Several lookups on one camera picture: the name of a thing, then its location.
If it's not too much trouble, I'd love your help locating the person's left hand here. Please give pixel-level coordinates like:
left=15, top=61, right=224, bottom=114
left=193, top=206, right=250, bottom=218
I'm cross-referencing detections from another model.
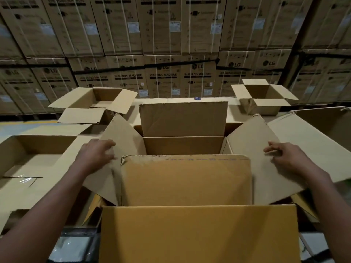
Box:
left=72, top=138, right=117, bottom=173

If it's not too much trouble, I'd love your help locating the person's right hand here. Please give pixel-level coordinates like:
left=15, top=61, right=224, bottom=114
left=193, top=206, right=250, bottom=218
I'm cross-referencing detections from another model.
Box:
left=263, top=141, right=316, bottom=178

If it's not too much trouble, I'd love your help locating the green white CM-1 box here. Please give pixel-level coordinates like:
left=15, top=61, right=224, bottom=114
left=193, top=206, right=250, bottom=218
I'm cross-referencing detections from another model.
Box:
left=267, top=106, right=351, bottom=189

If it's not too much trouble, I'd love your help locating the yellow-brown box with printed tape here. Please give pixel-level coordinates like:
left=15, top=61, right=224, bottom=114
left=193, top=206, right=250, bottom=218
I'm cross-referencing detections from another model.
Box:
left=0, top=124, right=101, bottom=235

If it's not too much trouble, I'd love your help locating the taped box with hazard label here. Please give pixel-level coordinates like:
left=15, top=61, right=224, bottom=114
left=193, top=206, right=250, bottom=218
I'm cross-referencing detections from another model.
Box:
left=49, top=87, right=138, bottom=125

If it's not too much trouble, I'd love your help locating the small pale cardboard box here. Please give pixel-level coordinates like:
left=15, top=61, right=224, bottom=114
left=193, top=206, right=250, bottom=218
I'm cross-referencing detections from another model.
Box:
left=231, top=79, right=299, bottom=116

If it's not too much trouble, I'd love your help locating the blue logo yellow cardboard box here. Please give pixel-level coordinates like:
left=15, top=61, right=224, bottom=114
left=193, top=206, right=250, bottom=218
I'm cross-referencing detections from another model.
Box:
left=82, top=101, right=305, bottom=207

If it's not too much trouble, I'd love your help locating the large yellow cardboard box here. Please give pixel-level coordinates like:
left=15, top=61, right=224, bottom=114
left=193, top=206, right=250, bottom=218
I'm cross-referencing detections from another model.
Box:
left=82, top=123, right=320, bottom=263

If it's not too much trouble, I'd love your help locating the person's right forearm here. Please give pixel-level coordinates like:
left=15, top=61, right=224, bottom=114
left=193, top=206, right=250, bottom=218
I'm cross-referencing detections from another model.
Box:
left=307, top=167, right=351, bottom=263

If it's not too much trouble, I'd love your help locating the person's left forearm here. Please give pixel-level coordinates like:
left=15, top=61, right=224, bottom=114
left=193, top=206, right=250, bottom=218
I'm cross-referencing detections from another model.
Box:
left=0, top=161, right=91, bottom=263

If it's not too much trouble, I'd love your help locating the wall of strapped appliance cartons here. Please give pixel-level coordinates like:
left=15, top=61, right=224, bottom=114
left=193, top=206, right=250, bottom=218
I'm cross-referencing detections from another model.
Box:
left=0, top=0, right=351, bottom=115

